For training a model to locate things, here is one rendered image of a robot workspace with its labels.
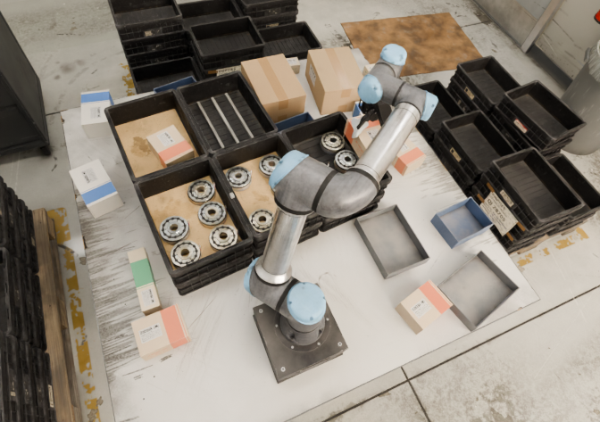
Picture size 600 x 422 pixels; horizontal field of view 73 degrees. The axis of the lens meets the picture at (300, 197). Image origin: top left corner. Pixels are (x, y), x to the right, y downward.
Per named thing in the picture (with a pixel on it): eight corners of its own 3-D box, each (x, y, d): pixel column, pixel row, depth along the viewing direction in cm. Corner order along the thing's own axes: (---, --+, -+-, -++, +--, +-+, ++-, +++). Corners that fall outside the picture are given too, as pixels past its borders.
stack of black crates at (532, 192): (534, 244, 242) (587, 205, 205) (495, 260, 234) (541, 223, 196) (493, 190, 261) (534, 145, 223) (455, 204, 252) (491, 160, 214)
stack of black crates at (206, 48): (250, 70, 299) (249, 14, 261) (264, 99, 285) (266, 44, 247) (195, 81, 287) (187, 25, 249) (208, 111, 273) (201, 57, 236)
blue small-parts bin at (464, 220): (451, 249, 172) (458, 242, 166) (429, 220, 178) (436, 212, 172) (486, 231, 178) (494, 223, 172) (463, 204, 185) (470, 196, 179)
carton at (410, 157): (380, 153, 196) (384, 143, 190) (398, 143, 201) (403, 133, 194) (403, 176, 190) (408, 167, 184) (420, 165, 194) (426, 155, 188)
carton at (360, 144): (391, 155, 151) (397, 143, 145) (362, 164, 148) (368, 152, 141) (370, 125, 158) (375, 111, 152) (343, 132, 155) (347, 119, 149)
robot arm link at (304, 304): (310, 340, 127) (314, 327, 115) (274, 316, 130) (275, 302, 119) (329, 308, 133) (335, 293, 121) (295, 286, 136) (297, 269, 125)
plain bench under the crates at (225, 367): (465, 340, 223) (541, 299, 164) (170, 483, 177) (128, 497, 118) (337, 128, 296) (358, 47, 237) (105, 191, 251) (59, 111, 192)
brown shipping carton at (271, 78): (303, 118, 203) (306, 95, 190) (261, 128, 197) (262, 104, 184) (281, 78, 217) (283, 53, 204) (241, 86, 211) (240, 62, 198)
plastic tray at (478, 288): (470, 332, 154) (477, 328, 150) (432, 290, 161) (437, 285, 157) (513, 292, 164) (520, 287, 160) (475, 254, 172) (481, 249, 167)
